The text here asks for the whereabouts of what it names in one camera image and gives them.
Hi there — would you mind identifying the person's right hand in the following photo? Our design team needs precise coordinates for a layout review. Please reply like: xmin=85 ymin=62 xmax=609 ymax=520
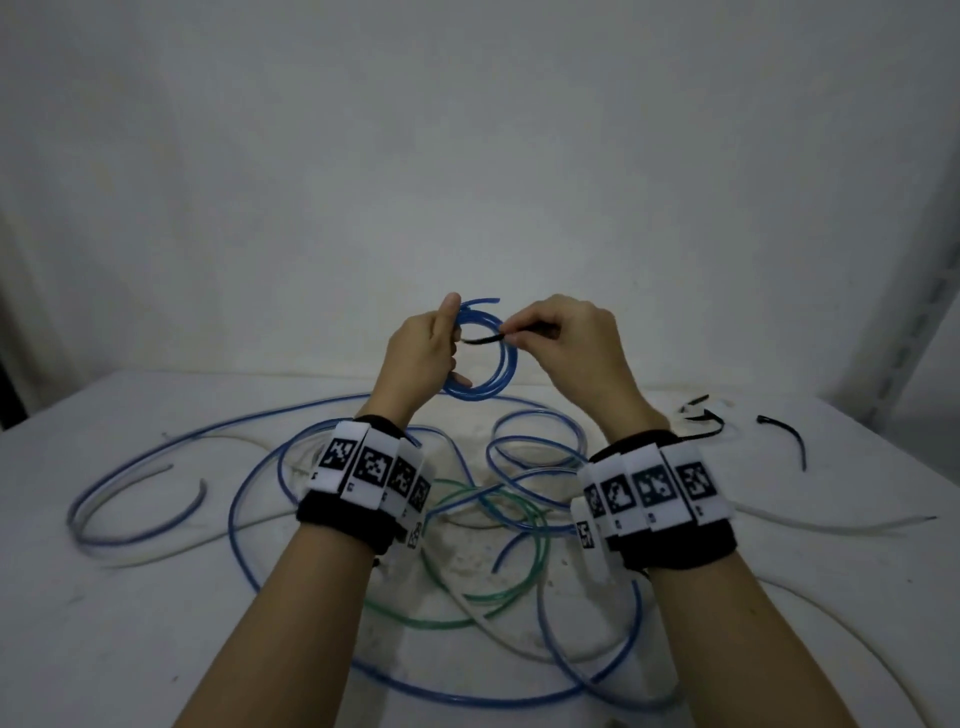
xmin=499 ymin=292 xmax=670 ymax=447

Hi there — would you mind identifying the person's left hand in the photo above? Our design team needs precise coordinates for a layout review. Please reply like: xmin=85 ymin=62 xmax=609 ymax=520
xmin=371 ymin=292 xmax=472 ymax=429

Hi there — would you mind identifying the blue tube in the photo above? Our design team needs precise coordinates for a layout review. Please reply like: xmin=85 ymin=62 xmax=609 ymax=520
xmin=440 ymin=298 xmax=520 ymax=399

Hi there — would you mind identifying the long black cable tie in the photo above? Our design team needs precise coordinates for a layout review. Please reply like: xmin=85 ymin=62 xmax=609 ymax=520
xmin=755 ymin=413 xmax=808 ymax=473

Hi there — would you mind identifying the green tube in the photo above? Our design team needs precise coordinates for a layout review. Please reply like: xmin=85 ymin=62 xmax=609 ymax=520
xmin=363 ymin=479 xmax=553 ymax=631

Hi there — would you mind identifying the white tube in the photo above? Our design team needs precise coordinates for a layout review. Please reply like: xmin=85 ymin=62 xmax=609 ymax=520
xmin=101 ymin=431 xmax=946 ymax=728

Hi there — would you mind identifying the person's right forearm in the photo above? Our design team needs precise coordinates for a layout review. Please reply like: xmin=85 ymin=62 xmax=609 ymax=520
xmin=648 ymin=554 xmax=860 ymax=728

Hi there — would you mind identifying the person's left forearm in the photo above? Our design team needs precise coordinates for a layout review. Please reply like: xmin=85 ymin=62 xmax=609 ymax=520
xmin=172 ymin=524 xmax=380 ymax=728

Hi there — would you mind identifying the left black marker wristband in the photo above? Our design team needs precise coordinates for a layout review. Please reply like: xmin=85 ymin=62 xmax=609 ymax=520
xmin=296 ymin=414 xmax=435 ymax=558

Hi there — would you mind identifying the black marker wristband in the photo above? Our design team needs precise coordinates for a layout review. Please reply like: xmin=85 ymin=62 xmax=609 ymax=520
xmin=296 ymin=414 xmax=435 ymax=558
xmin=573 ymin=429 xmax=740 ymax=573

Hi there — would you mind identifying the right black marker wristband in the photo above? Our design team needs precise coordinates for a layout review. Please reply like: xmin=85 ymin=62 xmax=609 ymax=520
xmin=573 ymin=429 xmax=740 ymax=573

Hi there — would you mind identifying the white perforated shelf upright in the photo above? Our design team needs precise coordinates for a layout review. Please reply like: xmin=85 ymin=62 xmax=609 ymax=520
xmin=817 ymin=247 xmax=960 ymax=412

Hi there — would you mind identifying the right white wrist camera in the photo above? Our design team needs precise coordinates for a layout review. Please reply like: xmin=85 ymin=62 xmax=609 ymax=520
xmin=568 ymin=498 xmax=624 ymax=590

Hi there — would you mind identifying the black metal frame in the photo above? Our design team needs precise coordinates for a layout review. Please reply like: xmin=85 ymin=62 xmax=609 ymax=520
xmin=0 ymin=359 xmax=30 ymax=433

